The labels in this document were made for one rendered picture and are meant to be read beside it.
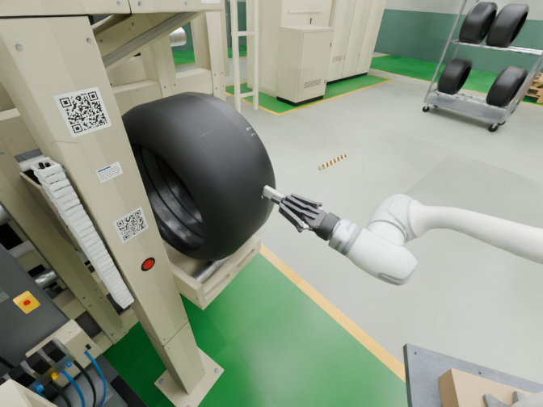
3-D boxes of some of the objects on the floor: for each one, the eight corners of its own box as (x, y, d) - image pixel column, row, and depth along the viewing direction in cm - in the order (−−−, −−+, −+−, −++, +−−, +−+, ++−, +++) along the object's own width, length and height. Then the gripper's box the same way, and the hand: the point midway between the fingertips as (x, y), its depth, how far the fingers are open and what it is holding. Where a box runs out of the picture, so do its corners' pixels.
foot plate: (187, 419, 132) (187, 417, 130) (154, 383, 143) (153, 382, 141) (224, 370, 149) (224, 368, 148) (191, 341, 160) (191, 340, 159)
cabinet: (295, 106, 501) (302, 29, 422) (275, 99, 532) (279, 26, 453) (324, 98, 550) (335, 27, 471) (304, 92, 581) (312, 24, 502)
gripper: (348, 208, 72) (278, 170, 80) (329, 236, 64) (252, 190, 72) (339, 226, 77) (274, 189, 85) (320, 253, 69) (250, 209, 77)
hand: (273, 195), depth 77 cm, fingers closed
